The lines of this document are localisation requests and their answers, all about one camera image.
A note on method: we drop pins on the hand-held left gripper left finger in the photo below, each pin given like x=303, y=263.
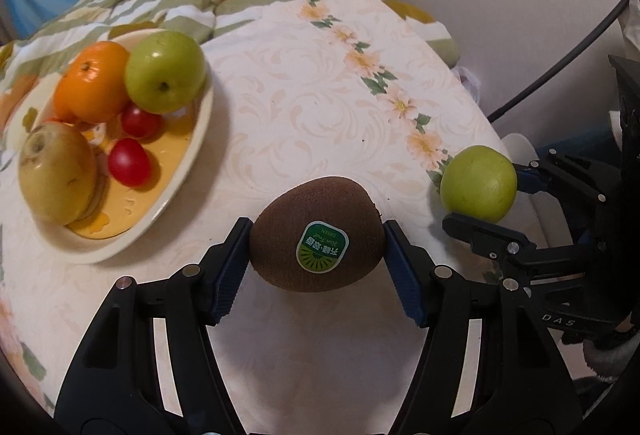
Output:
x=230, y=270

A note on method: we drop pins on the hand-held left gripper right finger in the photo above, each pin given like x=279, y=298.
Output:
x=402, y=275

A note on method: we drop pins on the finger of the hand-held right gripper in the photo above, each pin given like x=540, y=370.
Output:
x=480, y=235
x=530, y=180

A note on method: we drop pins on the small green apple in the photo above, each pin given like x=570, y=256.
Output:
x=480, y=182

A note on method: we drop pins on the brown kiwi with sticker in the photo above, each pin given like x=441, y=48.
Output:
x=280, y=235

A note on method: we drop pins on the cream oval plate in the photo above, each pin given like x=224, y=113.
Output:
x=165, y=185

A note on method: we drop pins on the red tomato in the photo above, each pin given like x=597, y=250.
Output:
x=142, y=121
x=129, y=162

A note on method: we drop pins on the yellow-brown pear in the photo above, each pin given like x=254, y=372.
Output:
x=57, y=172

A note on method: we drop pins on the large green apple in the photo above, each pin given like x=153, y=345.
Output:
x=165, y=70

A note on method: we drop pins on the person's right forearm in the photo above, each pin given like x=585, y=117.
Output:
x=610, y=355

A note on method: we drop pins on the large orange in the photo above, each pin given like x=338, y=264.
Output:
x=90, y=80

